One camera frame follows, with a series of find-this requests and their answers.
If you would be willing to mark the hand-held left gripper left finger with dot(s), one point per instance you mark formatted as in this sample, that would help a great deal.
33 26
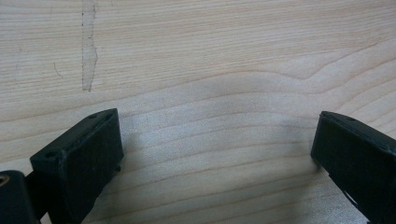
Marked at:
81 161

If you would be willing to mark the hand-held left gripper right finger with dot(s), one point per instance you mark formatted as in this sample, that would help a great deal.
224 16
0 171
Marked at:
358 158

